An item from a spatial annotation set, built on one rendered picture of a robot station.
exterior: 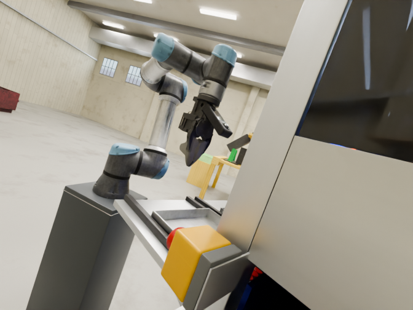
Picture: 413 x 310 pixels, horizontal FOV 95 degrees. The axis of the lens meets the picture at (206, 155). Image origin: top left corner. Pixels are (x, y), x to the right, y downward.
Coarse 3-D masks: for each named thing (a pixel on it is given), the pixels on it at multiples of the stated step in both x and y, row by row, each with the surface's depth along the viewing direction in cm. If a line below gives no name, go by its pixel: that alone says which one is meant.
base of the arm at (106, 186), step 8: (104, 176) 81; (112, 176) 81; (96, 184) 81; (104, 184) 80; (112, 184) 81; (120, 184) 82; (128, 184) 87; (96, 192) 80; (104, 192) 79; (112, 192) 82; (120, 192) 82; (128, 192) 88
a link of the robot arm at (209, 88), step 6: (204, 84) 54; (210, 84) 54; (216, 84) 54; (204, 90) 54; (210, 90) 54; (216, 90) 54; (222, 90) 55; (210, 96) 54; (216, 96) 54; (222, 96) 56
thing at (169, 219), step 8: (208, 208) 75; (152, 216) 55; (160, 216) 58; (168, 216) 60; (176, 216) 63; (184, 216) 66; (192, 216) 69; (200, 216) 72; (208, 216) 74; (216, 216) 72; (160, 224) 52; (168, 224) 58; (176, 224) 60; (184, 224) 62; (192, 224) 64; (200, 224) 66; (208, 224) 68; (216, 224) 71; (168, 232) 50
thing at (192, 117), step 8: (200, 96) 55; (200, 104) 57; (216, 104) 55; (192, 112) 58; (200, 112) 56; (184, 120) 58; (192, 120) 55; (200, 120) 54; (208, 120) 55; (184, 128) 57; (200, 128) 55; (208, 128) 57; (200, 136) 56; (208, 136) 58
